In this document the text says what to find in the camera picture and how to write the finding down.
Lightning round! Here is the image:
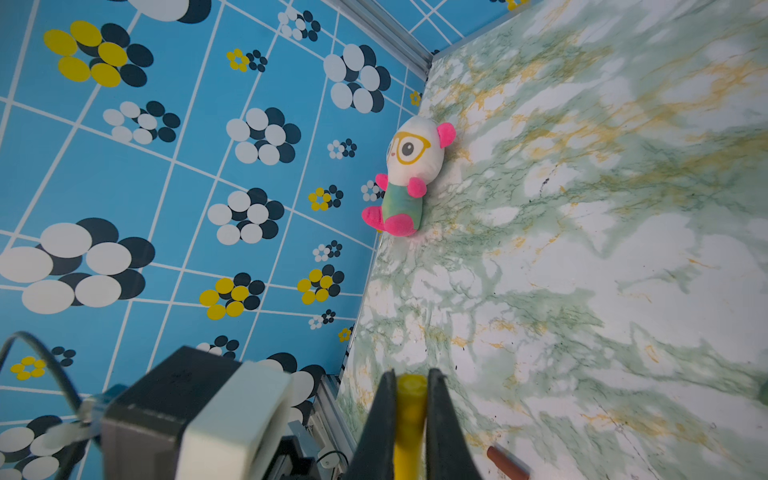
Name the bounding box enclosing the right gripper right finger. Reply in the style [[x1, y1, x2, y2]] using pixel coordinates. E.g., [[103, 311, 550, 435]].
[[425, 368, 482, 480]]

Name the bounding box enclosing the white pink plush toy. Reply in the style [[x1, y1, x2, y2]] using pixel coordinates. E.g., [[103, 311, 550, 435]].
[[362, 116, 457, 237]]

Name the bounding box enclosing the dark brown pen cap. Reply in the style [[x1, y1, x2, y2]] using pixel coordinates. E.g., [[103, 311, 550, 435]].
[[486, 445, 530, 480]]

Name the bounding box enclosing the yellow pen cap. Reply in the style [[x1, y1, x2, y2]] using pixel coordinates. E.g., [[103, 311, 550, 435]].
[[393, 374, 428, 480]]

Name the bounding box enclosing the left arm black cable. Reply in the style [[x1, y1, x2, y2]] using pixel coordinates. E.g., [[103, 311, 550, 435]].
[[0, 331, 85, 480]]

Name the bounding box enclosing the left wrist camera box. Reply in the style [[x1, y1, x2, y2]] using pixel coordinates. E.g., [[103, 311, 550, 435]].
[[80, 347, 292, 479]]

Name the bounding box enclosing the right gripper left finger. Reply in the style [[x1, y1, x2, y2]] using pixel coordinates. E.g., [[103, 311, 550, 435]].
[[344, 370, 397, 480]]

